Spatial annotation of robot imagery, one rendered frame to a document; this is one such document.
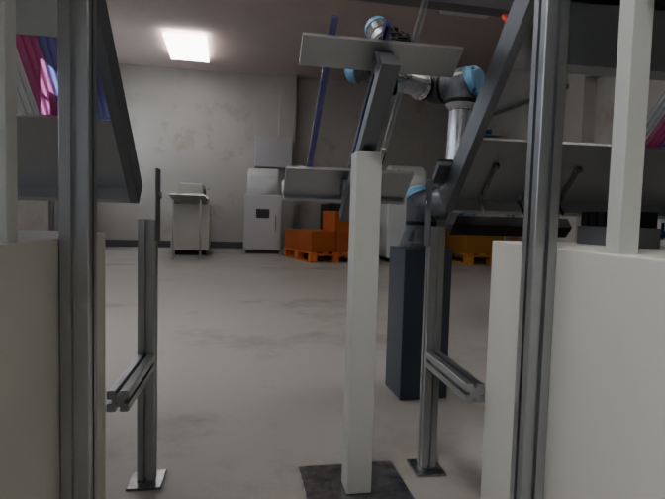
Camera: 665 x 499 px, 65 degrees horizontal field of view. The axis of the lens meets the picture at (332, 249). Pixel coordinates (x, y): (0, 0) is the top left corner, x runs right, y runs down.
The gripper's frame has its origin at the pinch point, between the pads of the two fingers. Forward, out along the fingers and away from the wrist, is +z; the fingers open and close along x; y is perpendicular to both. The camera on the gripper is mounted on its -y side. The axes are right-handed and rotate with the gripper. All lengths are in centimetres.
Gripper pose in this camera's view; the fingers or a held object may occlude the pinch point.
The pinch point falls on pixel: (403, 78)
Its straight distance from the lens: 138.7
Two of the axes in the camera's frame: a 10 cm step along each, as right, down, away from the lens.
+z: 1.4, 6.3, -7.7
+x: 9.8, 0.1, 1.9
